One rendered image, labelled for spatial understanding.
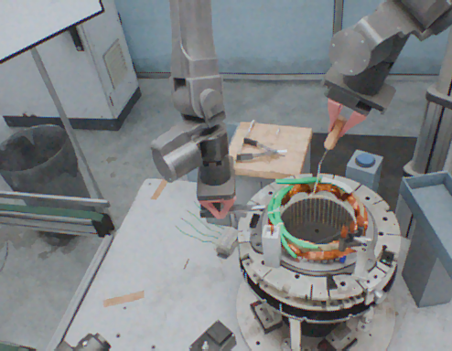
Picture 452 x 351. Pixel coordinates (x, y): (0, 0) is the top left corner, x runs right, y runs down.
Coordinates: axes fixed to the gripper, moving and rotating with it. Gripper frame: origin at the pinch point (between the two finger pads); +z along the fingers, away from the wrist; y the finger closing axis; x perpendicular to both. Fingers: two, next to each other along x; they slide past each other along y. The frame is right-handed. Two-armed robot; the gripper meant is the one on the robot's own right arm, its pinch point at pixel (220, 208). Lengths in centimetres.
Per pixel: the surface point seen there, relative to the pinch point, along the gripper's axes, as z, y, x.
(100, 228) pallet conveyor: 46, -37, -46
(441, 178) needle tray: 11, -16, 50
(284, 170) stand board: 10.0, -20.8, 14.4
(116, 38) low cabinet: 66, -228, -83
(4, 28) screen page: -13, -66, -65
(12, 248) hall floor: 122, -90, -132
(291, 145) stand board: 9.9, -29.9, 17.1
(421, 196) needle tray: 12.8, -12.5, 45.1
